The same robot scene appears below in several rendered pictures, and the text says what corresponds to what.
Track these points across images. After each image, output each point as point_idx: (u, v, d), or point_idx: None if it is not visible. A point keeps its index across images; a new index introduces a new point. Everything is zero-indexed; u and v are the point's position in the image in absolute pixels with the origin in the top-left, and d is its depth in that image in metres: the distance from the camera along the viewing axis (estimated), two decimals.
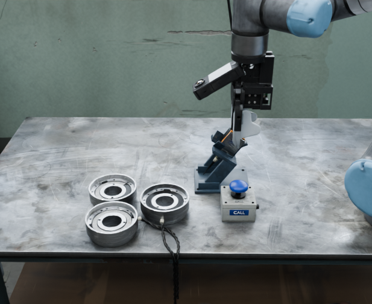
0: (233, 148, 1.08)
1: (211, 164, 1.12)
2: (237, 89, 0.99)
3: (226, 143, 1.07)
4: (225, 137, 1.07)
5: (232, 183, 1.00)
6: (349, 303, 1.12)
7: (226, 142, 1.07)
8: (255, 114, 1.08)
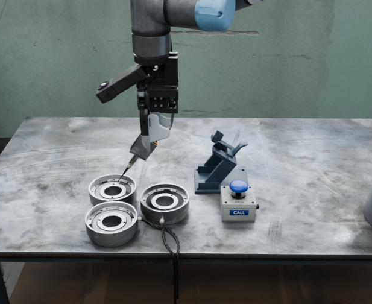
0: (145, 152, 1.04)
1: (125, 171, 1.07)
2: (140, 92, 0.94)
3: (137, 147, 1.03)
4: (136, 141, 1.03)
5: (232, 183, 1.00)
6: (349, 303, 1.12)
7: (137, 146, 1.03)
8: (169, 119, 1.03)
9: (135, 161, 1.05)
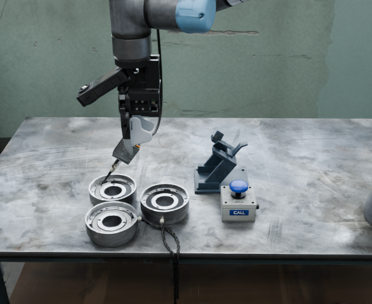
0: (128, 156, 1.02)
1: (108, 174, 1.06)
2: (121, 95, 0.93)
3: (120, 151, 1.02)
4: (119, 145, 1.01)
5: (232, 183, 1.00)
6: (349, 303, 1.12)
7: (120, 149, 1.02)
8: (151, 122, 1.02)
9: (117, 164, 1.04)
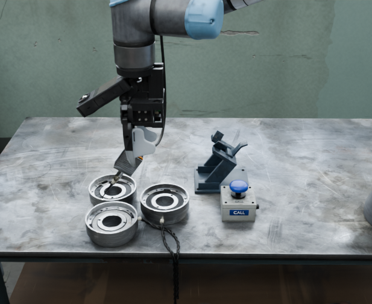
0: (130, 168, 0.98)
1: (109, 186, 1.01)
2: (123, 105, 0.89)
3: (122, 162, 0.98)
4: (120, 156, 0.97)
5: (232, 183, 1.00)
6: (349, 303, 1.12)
7: (122, 161, 0.97)
8: (155, 133, 0.98)
9: (119, 177, 1.00)
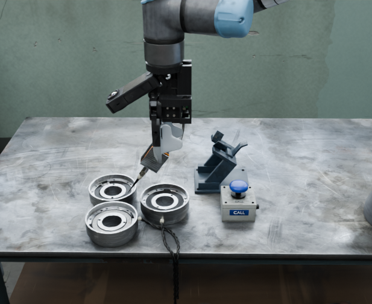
0: (157, 164, 0.99)
1: (135, 181, 1.03)
2: (152, 102, 0.90)
3: (148, 158, 0.99)
4: (147, 152, 0.98)
5: (232, 183, 1.00)
6: (349, 303, 1.12)
7: (148, 157, 0.99)
8: (181, 128, 0.99)
9: (145, 172, 1.01)
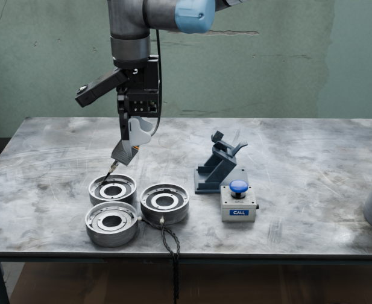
0: (126, 158, 1.02)
1: (107, 175, 1.05)
2: (120, 96, 0.93)
3: (119, 152, 1.01)
4: (117, 146, 1.01)
5: (232, 183, 1.00)
6: (349, 303, 1.12)
7: (119, 151, 1.01)
8: (151, 123, 1.02)
9: (116, 165, 1.04)
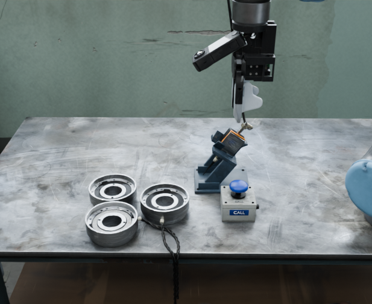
0: (233, 148, 1.08)
1: (211, 164, 1.12)
2: (238, 60, 0.96)
3: (226, 143, 1.07)
4: (225, 137, 1.07)
5: (232, 183, 1.00)
6: (349, 303, 1.12)
7: (226, 142, 1.07)
8: (257, 87, 1.05)
9: None
